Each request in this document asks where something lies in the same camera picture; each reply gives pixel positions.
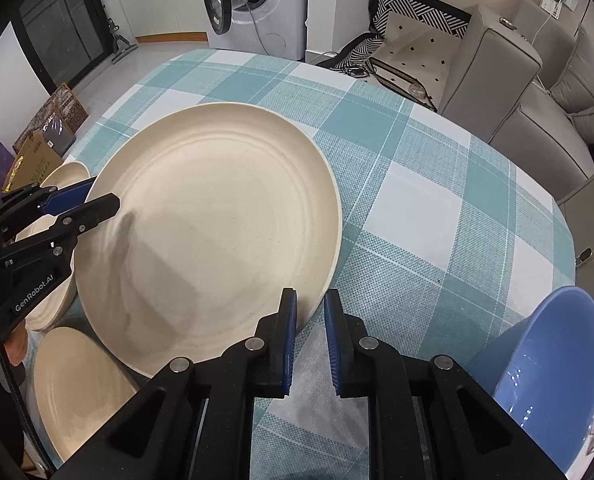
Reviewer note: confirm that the brown cardboard box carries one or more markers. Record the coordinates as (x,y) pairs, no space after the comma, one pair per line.
(34,160)

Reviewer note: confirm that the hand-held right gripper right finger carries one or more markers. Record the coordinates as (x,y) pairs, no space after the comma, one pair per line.
(334,340)

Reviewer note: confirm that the small cream plate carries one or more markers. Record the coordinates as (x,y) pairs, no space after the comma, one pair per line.
(82,390)
(64,175)

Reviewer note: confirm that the small dark gadget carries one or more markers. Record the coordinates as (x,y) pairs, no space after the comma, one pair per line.
(507,22)

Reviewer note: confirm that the white washing machine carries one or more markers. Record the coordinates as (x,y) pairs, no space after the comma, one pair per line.
(287,10)

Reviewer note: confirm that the large blue bowl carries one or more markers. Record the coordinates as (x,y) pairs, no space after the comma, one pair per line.
(552,360)

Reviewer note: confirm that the striped black white cushion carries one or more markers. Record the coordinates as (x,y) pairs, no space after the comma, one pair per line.
(427,15)

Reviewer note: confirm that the black framed glass door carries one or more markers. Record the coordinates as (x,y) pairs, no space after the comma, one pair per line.
(62,25)

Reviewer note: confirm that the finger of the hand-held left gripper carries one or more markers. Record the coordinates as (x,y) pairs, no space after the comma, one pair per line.
(92,212)
(69,195)

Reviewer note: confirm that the grey floor mop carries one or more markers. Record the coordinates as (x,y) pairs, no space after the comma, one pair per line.
(119,42)

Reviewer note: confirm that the beige diamond pattern cushion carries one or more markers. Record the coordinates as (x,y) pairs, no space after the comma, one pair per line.
(422,55)

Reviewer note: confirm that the patterned brown box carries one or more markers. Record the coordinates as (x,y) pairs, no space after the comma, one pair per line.
(59,110)

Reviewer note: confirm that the large cream plate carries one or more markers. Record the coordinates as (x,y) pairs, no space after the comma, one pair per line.
(217,220)

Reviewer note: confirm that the teal white checkered tablecloth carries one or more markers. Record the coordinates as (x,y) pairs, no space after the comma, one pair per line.
(427,210)

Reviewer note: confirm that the white kitchen base cabinet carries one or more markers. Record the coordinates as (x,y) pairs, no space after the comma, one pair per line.
(167,0)

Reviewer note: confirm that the person's left hand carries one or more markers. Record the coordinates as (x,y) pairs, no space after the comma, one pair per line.
(16,347)

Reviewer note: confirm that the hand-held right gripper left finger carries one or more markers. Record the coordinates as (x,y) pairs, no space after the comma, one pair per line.
(291,340)

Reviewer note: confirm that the grey sofa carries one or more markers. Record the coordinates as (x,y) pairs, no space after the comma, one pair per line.
(527,130)

